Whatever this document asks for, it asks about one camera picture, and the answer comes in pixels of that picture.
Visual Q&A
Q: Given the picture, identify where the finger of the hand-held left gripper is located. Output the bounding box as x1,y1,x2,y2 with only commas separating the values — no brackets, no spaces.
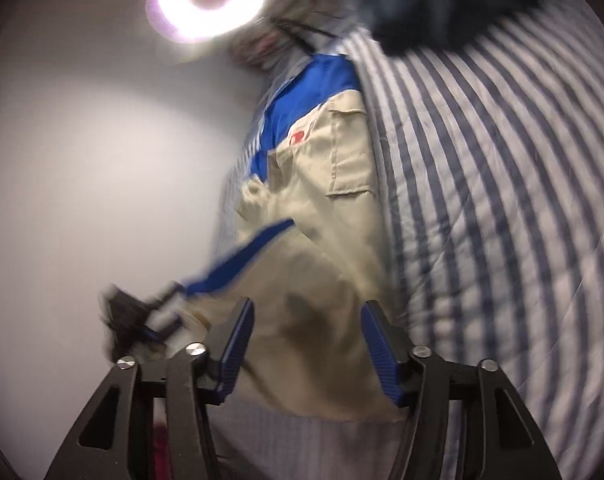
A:
142,281,187,345

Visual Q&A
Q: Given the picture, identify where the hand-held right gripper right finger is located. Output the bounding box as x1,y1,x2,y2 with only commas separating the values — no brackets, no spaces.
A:
360,300,562,480

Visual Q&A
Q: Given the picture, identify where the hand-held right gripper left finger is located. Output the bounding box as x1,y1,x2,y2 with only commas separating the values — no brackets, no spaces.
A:
44,297,256,480

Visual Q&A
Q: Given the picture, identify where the beige and blue jacket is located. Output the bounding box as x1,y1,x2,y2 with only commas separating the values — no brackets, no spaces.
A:
177,52,413,423

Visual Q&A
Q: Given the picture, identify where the person's pink clothing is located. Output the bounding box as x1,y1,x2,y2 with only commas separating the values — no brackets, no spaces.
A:
149,422,173,480

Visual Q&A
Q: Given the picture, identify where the blue white striped bed sheet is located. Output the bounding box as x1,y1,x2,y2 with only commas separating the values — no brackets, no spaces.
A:
212,0,604,480

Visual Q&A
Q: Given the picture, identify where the round ring light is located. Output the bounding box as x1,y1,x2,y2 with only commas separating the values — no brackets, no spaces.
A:
144,0,273,45

